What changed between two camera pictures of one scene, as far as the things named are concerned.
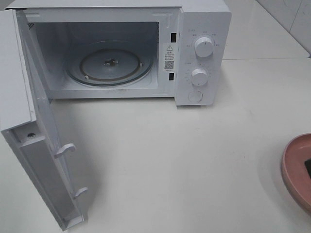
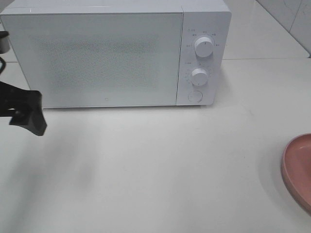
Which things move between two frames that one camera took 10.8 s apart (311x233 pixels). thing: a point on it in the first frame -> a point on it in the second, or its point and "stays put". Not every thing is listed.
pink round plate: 296,177 stays put
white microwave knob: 199,76 stays put
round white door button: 195,96 stays put
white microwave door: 28,121 -> 93,60
